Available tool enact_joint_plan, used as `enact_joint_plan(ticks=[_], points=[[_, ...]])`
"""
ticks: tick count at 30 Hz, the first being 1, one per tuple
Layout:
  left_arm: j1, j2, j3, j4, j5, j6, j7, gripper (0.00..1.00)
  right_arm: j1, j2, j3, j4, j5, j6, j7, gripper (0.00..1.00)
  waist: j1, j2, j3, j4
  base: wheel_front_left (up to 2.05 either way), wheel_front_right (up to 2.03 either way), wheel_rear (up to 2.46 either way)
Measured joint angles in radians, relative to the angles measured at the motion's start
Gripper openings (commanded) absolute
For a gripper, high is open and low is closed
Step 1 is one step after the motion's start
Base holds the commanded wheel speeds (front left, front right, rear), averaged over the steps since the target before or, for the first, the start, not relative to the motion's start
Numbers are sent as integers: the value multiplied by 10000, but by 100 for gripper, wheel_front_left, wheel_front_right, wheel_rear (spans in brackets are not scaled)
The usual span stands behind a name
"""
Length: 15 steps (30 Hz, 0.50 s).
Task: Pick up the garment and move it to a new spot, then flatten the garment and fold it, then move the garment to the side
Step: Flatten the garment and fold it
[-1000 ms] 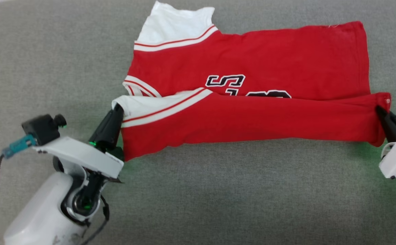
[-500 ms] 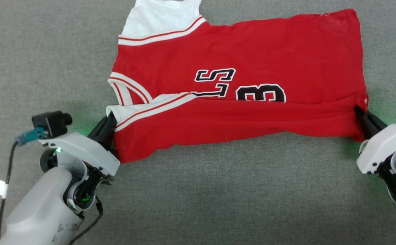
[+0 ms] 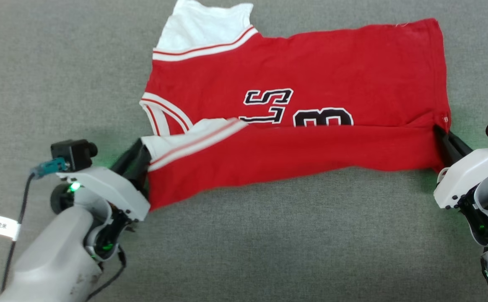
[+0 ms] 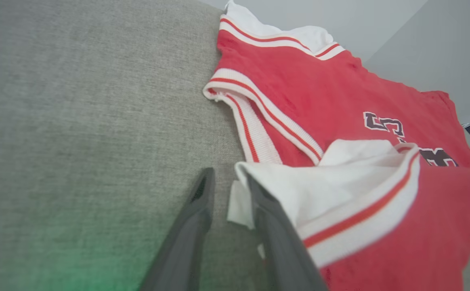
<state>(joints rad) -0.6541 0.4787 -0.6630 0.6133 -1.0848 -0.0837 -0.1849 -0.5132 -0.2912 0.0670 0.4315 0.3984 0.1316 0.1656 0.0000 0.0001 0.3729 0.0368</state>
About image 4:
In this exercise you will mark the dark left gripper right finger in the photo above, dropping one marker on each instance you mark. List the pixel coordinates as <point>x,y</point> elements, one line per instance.
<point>283,250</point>

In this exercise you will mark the grey fabric sofa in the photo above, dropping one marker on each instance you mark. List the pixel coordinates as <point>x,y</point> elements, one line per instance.
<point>77,121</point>

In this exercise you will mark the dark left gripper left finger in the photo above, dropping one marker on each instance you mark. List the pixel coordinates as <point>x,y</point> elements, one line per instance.
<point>182,242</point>

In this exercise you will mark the red white basketball jersey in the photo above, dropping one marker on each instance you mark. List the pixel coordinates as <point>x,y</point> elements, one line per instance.
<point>319,101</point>

